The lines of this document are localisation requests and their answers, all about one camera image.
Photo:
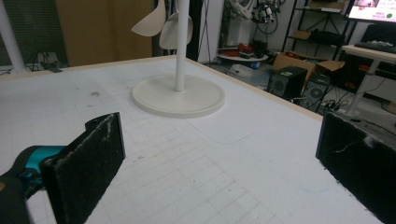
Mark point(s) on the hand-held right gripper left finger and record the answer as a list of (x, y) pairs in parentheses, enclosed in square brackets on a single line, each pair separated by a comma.
[(84, 168)]

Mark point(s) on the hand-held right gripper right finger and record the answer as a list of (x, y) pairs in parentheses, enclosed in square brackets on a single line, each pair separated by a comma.
[(358, 168)]

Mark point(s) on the white utensil rack stand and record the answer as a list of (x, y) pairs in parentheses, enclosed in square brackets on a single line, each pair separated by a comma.
[(182, 62)]

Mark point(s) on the beige ladle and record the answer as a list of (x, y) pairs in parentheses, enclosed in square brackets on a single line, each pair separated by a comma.
[(152, 25)]

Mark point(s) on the black computer tower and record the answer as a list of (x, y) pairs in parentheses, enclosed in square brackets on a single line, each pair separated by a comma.
[(317, 93), (286, 84)]

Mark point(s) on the black case with orange label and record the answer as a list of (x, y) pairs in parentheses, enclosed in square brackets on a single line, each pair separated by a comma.
[(348, 77)]

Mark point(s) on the white desk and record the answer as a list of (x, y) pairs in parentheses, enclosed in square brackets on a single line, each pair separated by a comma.
[(370, 53)]

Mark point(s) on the flat open cardboard box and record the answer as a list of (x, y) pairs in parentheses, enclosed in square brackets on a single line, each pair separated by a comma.
[(295, 63)]

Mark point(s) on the black keyboard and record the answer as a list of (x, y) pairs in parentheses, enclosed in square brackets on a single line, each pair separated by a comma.
[(376, 46)]

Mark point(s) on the white grid mat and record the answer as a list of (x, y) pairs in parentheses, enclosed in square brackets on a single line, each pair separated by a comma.
[(233, 174)]

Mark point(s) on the black metal shelf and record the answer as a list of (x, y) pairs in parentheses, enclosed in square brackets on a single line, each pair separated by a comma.
[(323, 35)]

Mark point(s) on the brown cardboard panel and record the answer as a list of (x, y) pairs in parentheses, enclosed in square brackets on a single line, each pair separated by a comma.
[(99, 31)]

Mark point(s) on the clear plastic bag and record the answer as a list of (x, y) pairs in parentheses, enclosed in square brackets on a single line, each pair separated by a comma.
[(244, 71)]

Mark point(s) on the white pole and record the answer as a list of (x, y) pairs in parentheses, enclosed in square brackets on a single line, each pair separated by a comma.
[(11, 37)]

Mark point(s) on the computer monitor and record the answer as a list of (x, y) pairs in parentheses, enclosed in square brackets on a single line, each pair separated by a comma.
[(372, 11)]

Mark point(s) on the round white table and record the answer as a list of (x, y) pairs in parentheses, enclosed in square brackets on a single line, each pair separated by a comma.
[(244, 58)]

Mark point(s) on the white upright panel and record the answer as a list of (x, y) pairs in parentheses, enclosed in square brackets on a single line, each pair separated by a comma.
[(213, 31)]

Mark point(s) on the black frame post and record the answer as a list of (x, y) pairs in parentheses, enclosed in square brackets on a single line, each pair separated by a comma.
[(194, 31)]

